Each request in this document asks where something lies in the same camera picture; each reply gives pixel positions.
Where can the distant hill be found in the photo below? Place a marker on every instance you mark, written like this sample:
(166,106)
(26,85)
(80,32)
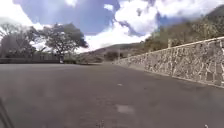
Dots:
(106,51)

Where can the grey asphalt road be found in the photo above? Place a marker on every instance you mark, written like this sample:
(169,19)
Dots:
(83,96)

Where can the broad-crowned tree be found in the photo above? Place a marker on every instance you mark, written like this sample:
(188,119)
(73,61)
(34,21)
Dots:
(64,38)

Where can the low dark fence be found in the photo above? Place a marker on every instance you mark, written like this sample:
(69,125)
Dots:
(30,60)

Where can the bushy hillside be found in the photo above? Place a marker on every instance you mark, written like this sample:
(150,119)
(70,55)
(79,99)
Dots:
(190,31)

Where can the group of bare trees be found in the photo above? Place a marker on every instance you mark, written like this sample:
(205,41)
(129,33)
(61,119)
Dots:
(15,41)

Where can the tall stone wall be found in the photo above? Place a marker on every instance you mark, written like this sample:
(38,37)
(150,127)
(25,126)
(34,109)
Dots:
(193,63)

